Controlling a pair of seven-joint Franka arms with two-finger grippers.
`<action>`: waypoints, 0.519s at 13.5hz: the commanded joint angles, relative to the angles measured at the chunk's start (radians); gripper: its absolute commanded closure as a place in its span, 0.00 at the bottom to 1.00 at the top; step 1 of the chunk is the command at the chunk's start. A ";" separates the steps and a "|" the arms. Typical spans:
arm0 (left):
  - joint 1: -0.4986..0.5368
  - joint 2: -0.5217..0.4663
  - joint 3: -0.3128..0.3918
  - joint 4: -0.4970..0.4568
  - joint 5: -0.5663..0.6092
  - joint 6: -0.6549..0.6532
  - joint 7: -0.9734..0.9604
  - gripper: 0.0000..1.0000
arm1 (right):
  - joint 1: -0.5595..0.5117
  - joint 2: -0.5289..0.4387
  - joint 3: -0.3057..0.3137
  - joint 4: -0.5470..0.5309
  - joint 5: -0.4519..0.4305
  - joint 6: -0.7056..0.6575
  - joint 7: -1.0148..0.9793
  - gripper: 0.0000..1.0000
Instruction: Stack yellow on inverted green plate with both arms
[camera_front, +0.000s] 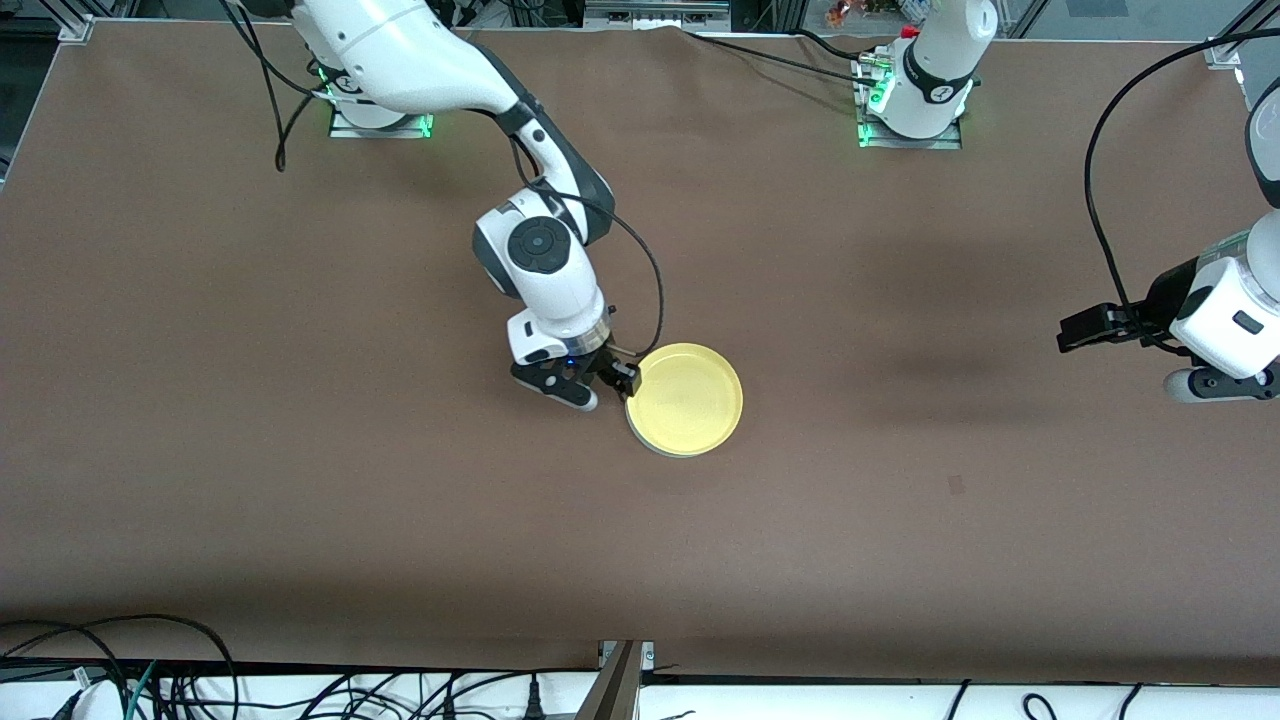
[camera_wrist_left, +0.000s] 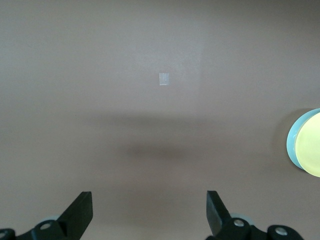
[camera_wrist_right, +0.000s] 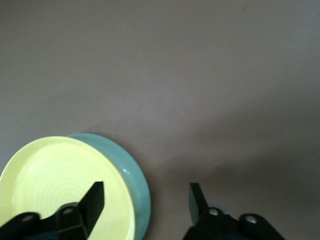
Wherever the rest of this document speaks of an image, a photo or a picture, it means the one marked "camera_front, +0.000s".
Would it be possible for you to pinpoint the yellow round plate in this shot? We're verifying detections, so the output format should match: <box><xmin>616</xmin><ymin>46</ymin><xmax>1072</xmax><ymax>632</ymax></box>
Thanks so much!
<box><xmin>624</xmin><ymin>343</ymin><xmax>745</xmax><ymax>454</ymax></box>

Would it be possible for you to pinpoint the pale green round plate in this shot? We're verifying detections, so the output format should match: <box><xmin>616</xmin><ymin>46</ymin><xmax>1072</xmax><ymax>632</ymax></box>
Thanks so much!
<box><xmin>628</xmin><ymin>400</ymin><xmax>743</xmax><ymax>460</ymax></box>

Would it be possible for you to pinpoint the large table cover sheet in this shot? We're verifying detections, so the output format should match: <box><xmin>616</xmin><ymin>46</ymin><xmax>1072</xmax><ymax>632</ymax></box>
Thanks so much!
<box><xmin>0</xmin><ymin>20</ymin><xmax>1280</xmax><ymax>686</ymax></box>

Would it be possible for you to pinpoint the grey metal socket strip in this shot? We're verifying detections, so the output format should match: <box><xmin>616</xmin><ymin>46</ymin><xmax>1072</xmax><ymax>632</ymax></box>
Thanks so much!
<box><xmin>583</xmin><ymin>0</ymin><xmax>732</xmax><ymax>30</ymax></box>

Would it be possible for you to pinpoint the colourful small toy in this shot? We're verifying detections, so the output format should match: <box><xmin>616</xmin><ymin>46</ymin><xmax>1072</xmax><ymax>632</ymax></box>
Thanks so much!
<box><xmin>825</xmin><ymin>0</ymin><xmax>906</xmax><ymax>27</ymax></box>

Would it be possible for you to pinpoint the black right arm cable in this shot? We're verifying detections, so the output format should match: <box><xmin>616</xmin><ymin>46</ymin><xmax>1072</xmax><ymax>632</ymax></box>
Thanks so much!
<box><xmin>225</xmin><ymin>0</ymin><xmax>666</xmax><ymax>356</ymax></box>

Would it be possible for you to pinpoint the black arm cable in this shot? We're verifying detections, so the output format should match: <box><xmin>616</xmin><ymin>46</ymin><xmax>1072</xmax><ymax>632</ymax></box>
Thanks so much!
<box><xmin>1085</xmin><ymin>28</ymin><xmax>1280</xmax><ymax>331</ymax></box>
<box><xmin>225</xmin><ymin>0</ymin><xmax>666</xmax><ymax>356</ymax></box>

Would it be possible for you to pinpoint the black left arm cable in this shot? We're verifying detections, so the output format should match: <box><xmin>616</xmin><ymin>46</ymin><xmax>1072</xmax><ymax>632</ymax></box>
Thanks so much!
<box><xmin>1085</xmin><ymin>28</ymin><xmax>1280</xmax><ymax>331</ymax></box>

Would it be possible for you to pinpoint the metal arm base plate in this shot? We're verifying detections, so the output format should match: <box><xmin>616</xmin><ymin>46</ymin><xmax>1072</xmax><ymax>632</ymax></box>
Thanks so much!
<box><xmin>855</xmin><ymin>55</ymin><xmax>966</xmax><ymax>151</ymax></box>
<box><xmin>328</xmin><ymin>100</ymin><xmax>436</xmax><ymax>139</ymax></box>

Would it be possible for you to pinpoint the aluminium frame profile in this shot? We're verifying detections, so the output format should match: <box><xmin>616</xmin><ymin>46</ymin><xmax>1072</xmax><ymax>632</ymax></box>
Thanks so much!
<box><xmin>1205</xmin><ymin>0</ymin><xmax>1280</xmax><ymax>71</ymax></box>

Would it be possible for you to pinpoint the aluminium profile post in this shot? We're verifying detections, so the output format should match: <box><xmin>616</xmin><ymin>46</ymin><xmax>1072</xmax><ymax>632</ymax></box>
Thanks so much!
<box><xmin>575</xmin><ymin>640</ymin><xmax>656</xmax><ymax>720</ymax></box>

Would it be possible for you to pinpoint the long black table cable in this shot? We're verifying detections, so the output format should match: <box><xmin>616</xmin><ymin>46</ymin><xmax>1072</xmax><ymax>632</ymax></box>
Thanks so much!
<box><xmin>680</xmin><ymin>28</ymin><xmax>876</xmax><ymax>81</ymax></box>

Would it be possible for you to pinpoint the short black table cable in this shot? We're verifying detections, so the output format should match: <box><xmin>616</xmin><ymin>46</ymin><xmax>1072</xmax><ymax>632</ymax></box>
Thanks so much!
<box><xmin>790</xmin><ymin>28</ymin><xmax>893</xmax><ymax>61</ymax></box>

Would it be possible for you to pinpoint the black looped floor cable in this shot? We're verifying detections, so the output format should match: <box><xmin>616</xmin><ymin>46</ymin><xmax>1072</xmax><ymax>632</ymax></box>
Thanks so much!
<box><xmin>0</xmin><ymin>614</ymin><xmax>241</xmax><ymax>720</ymax></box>

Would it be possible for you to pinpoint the green cable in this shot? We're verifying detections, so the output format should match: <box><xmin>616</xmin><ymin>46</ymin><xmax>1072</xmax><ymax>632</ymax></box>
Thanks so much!
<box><xmin>124</xmin><ymin>660</ymin><xmax>161</xmax><ymax>720</ymax></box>

